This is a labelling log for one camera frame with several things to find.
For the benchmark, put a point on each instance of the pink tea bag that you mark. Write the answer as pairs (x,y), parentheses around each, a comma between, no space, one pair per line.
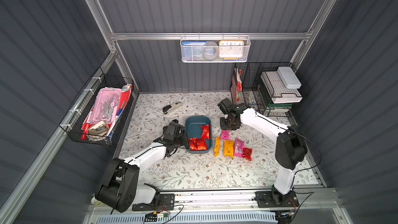
(224,135)
(238,148)

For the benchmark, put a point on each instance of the white wire wall basket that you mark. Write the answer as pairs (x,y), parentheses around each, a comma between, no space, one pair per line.
(217,39)

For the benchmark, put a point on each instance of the red tea bag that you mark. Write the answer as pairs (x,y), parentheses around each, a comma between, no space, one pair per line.
(247,153)
(197,144)
(205,132)

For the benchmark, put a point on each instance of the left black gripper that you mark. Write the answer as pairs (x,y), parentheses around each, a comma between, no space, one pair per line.
(179,140)

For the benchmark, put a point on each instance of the red packet in organizer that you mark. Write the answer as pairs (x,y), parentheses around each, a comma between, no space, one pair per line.
(238,84)

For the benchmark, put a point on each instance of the pink pencil case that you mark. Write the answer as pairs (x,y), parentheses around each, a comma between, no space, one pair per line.
(106,105)

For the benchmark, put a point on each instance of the green paper tray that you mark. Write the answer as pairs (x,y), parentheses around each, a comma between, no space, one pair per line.
(278,110)

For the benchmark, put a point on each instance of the beige black stapler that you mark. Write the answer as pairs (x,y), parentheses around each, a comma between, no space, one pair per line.
(171,108)

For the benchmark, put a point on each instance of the grey tape roll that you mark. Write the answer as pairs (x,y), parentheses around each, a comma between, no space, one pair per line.
(210,50)

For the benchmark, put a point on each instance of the floral table mat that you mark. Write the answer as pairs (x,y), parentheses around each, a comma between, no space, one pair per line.
(184,170)

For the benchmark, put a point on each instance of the white flat box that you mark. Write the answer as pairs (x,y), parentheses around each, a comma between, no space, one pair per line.
(289,77)

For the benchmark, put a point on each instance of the teal plastic storage box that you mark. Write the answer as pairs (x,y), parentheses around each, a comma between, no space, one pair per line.
(193,130)

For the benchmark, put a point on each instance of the blue box in basket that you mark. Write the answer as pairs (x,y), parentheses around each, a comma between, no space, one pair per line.
(192,50)

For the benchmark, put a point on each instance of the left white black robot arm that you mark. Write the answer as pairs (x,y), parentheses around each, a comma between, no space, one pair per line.
(120,186)

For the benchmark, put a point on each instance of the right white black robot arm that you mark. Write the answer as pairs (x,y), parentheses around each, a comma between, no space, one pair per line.
(290,145)

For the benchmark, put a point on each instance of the yellow white alarm clock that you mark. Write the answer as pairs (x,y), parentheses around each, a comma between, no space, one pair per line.
(231,49)

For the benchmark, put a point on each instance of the yellow tea bag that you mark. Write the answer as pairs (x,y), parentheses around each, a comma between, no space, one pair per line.
(216,146)
(228,148)

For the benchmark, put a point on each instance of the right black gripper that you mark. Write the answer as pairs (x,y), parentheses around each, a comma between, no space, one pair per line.
(230,122)

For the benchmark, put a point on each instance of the black wire side basket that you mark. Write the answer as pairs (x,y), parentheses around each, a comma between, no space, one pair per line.
(77,125)

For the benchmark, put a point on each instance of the black wire desk organizer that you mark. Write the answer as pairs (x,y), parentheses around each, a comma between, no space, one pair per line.
(259,85)

